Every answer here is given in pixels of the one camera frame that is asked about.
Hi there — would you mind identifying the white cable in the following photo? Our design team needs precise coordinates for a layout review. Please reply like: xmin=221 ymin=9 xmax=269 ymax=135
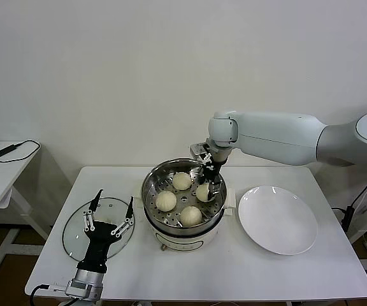
xmin=351 ymin=182 xmax=367 ymax=208

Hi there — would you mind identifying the thin black adapter cable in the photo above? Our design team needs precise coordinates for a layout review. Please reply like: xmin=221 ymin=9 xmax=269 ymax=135
xmin=0 ymin=139 xmax=41 ymax=164

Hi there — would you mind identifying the steel steamer pot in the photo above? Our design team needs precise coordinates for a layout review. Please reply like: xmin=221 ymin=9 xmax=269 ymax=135
xmin=132 ymin=157 xmax=237 ymax=252

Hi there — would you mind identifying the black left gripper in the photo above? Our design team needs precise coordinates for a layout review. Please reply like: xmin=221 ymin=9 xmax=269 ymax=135
xmin=76 ymin=189 xmax=136 ymax=272

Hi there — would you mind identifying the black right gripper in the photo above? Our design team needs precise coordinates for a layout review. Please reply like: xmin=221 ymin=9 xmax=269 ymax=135
xmin=199 ymin=152 xmax=223 ymax=201

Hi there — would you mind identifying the black cable with plug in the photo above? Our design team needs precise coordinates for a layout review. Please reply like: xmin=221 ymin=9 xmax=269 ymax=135
xmin=331 ymin=205 xmax=354 ymax=232

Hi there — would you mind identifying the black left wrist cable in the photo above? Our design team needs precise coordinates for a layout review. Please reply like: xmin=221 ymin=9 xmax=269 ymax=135
xmin=30 ymin=283 xmax=69 ymax=303

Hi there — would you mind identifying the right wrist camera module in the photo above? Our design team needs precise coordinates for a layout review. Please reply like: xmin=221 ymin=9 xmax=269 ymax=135
xmin=189 ymin=143 xmax=212 ymax=160

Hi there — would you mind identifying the perforated steel steamer basket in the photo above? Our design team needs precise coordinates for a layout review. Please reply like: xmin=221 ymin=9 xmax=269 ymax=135
xmin=141 ymin=159 xmax=227 ymax=230

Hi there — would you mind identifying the round glass lid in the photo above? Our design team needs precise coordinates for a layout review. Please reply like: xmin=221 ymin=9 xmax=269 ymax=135
xmin=61 ymin=196 xmax=136 ymax=259

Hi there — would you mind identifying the white steamed baozi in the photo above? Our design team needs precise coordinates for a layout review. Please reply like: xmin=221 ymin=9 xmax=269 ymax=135
xmin=180 ymin=205 xmax=203 ymax=228
xmin=196 ymin=184 xmax=210 ymax=202
xmin=173 ymin=171 xmax=193 ymax=191
xmin=155 ymin=191 xmax=177 ymax=212

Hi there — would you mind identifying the round white plate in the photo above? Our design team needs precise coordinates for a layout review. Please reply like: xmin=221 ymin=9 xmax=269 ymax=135
xmin=237 ymin=186 xmax=319 ymax=256

